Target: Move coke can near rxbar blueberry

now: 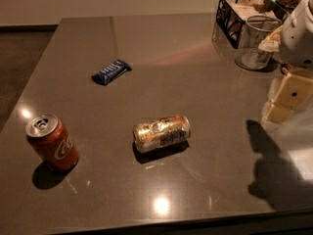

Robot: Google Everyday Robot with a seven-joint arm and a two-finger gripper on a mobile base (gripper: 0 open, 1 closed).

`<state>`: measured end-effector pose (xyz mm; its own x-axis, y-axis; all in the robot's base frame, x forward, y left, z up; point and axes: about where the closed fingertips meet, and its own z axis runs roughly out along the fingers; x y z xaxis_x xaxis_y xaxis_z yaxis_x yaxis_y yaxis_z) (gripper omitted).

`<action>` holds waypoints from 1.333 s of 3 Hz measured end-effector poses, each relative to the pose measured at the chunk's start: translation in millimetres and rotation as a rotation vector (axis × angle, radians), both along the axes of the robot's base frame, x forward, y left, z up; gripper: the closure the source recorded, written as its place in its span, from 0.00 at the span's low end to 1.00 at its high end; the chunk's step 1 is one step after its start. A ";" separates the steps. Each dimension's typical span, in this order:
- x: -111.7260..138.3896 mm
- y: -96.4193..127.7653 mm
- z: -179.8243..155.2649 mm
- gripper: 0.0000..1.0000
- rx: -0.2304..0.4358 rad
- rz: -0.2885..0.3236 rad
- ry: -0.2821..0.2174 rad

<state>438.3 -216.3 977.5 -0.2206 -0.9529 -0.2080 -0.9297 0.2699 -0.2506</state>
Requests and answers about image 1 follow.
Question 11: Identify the blue rxbar blueberry wrapper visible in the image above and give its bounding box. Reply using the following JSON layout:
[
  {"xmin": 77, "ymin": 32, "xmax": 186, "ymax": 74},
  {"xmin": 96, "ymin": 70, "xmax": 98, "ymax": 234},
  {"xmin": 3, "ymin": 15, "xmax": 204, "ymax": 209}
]
[{"xmin": 91, "ymin": 60, "xmax": 131, "ymax": 86}]

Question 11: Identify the gold soda can lying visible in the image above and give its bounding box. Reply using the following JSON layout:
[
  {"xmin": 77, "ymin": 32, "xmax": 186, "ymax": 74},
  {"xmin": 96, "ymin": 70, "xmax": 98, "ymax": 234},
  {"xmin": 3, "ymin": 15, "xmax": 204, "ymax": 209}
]
[{"xmin": 133, "ymin": 116, "xmax": 191, "ymax": 154}]

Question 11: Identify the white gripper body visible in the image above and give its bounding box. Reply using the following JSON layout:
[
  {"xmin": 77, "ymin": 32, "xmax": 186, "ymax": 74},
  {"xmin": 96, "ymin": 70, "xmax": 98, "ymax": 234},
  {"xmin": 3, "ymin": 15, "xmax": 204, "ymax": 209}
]
[{"xmin": 280, "ymin": 33, "xmax": 313, "ymax": 69}]

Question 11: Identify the clear glass jar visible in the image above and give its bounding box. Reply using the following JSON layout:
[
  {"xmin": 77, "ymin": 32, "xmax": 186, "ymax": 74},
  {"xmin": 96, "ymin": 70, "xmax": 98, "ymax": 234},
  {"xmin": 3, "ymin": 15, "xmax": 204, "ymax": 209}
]
[{"xmin": 235, "ymin": 15, "xmax": 282, "ymax": 71}]

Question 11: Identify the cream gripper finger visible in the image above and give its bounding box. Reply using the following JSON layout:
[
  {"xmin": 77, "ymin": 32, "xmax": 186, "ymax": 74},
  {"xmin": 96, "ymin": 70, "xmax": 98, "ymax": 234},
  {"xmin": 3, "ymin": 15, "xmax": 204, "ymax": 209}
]
[
  {"xmin": 263, "ymin": 70, "xmax": 313, "ymax": 123},
  {"xmin": 258, "ymin": 26, "xmax": 282, "ymax": 52}
]

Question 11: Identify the black wire basket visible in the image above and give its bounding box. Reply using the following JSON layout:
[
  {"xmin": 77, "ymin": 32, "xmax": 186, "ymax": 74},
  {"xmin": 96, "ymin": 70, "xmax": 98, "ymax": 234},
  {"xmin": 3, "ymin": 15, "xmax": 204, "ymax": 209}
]
[{"xmin": 216, "ymin": 0, "xmax": 275, "ymax": 49}]

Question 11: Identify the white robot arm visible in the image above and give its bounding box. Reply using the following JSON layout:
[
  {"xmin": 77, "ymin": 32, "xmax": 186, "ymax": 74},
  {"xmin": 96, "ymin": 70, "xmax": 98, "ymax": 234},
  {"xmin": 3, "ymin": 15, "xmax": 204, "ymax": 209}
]
[{"xmin": 258, "ymin": 0, "xmax": 313, "ymax": 123}]

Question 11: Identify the red coke can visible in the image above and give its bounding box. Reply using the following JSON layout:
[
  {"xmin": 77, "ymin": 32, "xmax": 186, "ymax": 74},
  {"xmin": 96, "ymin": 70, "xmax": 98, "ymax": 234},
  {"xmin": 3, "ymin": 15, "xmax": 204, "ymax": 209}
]
[{"xmin": 25, "ymin": 114, "xmax": 79, "ymax": 172}]

